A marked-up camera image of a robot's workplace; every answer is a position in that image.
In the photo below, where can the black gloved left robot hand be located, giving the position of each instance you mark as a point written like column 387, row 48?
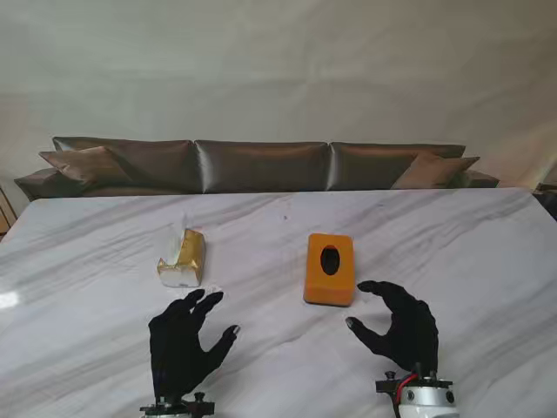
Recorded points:
column 174, row 344

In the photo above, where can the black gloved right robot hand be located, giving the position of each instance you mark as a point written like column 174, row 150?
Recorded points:
column 413, row 331

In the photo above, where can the gold tissue pack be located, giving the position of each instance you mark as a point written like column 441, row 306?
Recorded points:
column 191, row 257

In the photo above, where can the orange tissue box cover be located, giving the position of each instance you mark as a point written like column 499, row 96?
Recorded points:
column 317, row 283

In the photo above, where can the small white tissue scrap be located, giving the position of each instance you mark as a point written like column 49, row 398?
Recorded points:
column 212, row 287

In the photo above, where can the brown throw pillow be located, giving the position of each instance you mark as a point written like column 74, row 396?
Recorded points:
column 431, row 172
column 87, row 167

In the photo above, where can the dark furniture piece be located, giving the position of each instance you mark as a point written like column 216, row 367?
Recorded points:
column 549, row 196

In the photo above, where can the brown leather sofa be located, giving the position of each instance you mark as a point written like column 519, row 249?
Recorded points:
column 261, row 167

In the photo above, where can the wooden furniture piece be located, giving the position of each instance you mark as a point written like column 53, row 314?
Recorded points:
column 4, row 217

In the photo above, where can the white fabric backdrop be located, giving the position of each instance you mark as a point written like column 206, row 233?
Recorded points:
column 278, row 65

